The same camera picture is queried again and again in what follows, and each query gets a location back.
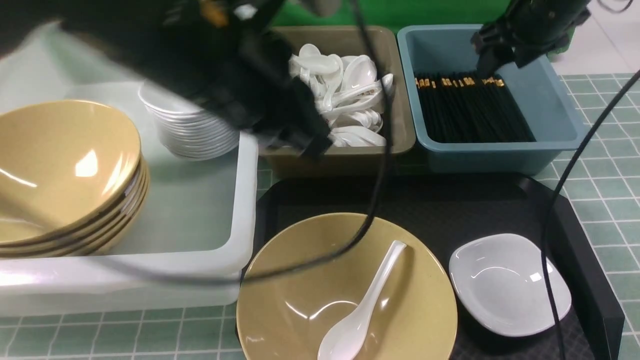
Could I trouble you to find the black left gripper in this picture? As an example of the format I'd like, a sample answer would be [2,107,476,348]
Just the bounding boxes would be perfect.
[210,30,333,158]

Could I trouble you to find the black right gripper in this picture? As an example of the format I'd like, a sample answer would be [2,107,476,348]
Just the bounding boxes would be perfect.
[470,22,546,78]

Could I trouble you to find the white square sauce dish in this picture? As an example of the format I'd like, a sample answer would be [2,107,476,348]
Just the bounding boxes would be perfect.
[448,234,554,338]

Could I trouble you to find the white ceramic soup spoon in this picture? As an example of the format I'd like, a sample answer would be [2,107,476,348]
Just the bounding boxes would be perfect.
[317,240,406,360]

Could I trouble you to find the tan noodle bowl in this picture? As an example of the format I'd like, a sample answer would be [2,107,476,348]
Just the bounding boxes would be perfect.
[236,218,458,360]

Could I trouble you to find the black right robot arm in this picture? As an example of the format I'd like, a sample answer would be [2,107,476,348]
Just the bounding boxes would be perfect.
[470,0,591,78]

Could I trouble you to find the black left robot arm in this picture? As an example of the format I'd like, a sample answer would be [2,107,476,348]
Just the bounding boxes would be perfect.
[0,0,333,159]

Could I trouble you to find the blue plastic chopstick bin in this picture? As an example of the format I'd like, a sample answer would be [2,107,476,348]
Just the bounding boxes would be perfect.
[397,23,588,176]

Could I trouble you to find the bundle of black chopsticks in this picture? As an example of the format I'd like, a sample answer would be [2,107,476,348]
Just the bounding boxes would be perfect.
[414,71,536,144]

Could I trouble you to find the stack of white dishes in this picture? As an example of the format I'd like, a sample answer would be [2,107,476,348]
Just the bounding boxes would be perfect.
[137,81,240,161]

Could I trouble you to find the pile of white spoons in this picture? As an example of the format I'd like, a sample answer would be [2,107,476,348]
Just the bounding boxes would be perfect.
[289,43,394,148]

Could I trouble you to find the brown plastic spoon bin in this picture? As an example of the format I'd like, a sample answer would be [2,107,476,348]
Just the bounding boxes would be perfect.
[259,25,416,179]

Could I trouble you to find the green cloth backdrop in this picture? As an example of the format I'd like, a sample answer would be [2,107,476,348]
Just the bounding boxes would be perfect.
[270,0,576,56]

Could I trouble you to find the white translucent plastic tub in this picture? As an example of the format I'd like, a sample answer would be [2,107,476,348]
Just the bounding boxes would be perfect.
[1,27,259,317]

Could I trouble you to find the green checkered table mat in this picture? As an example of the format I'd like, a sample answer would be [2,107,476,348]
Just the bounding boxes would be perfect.
[1,85,640,360]

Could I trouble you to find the black plastic serving tray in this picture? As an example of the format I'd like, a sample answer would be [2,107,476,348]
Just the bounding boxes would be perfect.
[253,174,626,360]

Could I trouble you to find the stack of tan bowls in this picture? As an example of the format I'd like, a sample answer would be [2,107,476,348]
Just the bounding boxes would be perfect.
[0,99,151,259]

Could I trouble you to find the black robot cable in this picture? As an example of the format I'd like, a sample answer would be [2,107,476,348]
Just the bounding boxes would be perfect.
[541,70,640,360]

